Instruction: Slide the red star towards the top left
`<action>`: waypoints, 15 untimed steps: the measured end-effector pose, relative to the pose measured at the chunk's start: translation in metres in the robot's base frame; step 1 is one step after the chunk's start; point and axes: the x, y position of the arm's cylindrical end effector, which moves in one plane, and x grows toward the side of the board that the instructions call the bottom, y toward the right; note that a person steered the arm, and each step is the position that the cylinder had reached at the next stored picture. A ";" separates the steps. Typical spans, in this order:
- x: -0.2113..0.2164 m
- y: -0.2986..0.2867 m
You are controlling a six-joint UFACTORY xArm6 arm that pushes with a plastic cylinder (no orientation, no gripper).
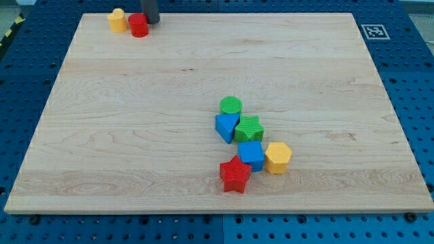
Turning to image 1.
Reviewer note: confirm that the wooden board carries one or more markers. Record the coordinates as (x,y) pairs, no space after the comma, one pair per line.
(129,125)

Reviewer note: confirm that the blue triangle block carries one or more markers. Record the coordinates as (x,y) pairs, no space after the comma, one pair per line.
(225,126)

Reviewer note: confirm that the black bolt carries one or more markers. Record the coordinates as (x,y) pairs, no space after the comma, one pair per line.
(34,220)
(410,217)

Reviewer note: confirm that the green star block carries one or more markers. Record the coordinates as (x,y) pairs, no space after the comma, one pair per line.
(249,129)

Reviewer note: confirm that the black bolt left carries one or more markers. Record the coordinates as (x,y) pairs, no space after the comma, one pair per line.
(34,220)

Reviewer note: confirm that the yellow heart block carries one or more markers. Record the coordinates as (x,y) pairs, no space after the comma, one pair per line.
(117,21)

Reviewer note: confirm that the black bolt right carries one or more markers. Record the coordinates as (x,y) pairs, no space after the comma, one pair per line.
(410,217)

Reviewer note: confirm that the white fiducial marker tag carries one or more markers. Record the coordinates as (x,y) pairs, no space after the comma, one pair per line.
(375,32)

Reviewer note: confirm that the blue cube block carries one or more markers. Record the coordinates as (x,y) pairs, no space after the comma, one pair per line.
(251,153)

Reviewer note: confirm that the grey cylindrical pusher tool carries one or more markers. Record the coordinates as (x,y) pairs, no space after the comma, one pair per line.
(150,9)

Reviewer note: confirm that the yellow hexagon block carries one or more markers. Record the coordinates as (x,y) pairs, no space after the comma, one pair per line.
(277,157)

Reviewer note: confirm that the red cylinder block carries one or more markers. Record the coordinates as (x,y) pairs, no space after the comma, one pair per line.
(138,25)

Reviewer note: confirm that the red star block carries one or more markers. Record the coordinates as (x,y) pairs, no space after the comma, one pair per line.
(235,175)

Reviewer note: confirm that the green cylinder block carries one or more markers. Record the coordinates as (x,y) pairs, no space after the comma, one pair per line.
(230,105)

